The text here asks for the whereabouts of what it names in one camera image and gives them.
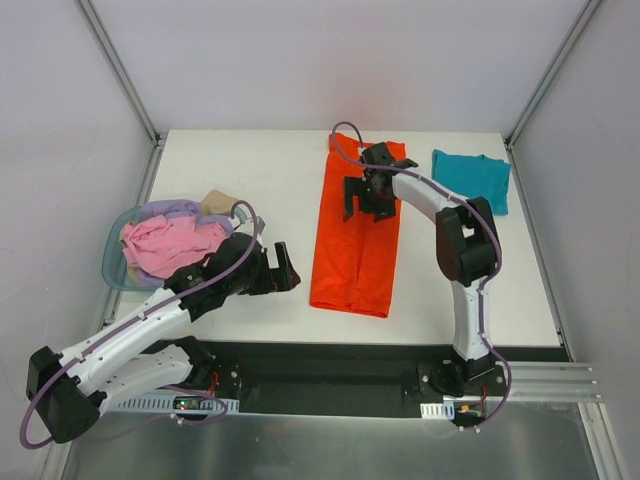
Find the purple cable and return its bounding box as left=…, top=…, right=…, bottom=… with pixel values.
left=329, top=121, right=515, bottom=434
left=18, top=200, right=261, bottom=451

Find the orange t shirt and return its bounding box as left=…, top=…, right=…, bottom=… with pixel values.
left=310, top=133, right=400, bottom=318

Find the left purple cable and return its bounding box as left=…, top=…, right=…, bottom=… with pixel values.
left=18, top=200, right=261, bottom=451

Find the folded teal t shirt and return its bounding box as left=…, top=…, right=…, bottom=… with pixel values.
left=432, top=150, right=511, bottom=216

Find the white cable duct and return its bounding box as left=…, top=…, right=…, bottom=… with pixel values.
left=110, top=393, right=240, bottom=415
left=420, top=401, right=455, bottom=421

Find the lavender t shirt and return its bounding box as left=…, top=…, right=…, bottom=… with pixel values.
left=139, top=199, right=239, bottom=233

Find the right aluminium frame post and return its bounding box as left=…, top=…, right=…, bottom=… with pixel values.
left=504, top=0, right=605, bottom=151

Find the right white cable duct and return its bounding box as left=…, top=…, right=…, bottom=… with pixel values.
left=420, top=401, right=455, bottom=421

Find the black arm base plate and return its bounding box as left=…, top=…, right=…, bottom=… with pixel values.
left=175, top=336, right=506, bottom=418

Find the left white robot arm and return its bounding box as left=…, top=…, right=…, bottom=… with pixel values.
left=20, top=233, right=300, bottom=450

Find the pink t shirt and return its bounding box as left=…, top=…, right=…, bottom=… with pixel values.
left=119, top=215, right=229, bottom=279

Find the beige t shirt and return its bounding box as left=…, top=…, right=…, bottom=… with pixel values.
left=200, top=190, right=238, bottom=216

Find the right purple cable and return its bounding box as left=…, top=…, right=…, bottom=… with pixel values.
left=329, top=121, right=515, bottom=434

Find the aluminium frame post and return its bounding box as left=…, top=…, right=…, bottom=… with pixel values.
left=504, top=0, right=605, bottom=151
left=74, top=0, right=161, bottom=145

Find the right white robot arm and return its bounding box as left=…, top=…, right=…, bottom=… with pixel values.
left=343, top=143, right=502, bottom=395

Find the left white cable duct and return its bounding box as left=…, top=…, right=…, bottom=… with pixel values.
left=110, top=393, right=240, bottom=415

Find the translucent blue basket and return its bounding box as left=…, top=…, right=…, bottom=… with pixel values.
left=102, top=199, right=251, bottom=292

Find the aluminium front rail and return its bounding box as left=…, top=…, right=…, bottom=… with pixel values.
left=509, top=362, right=604, bottom=403

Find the left aluminium frame post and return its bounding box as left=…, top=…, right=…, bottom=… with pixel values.
left=74, top=0, right=161, bottom=145

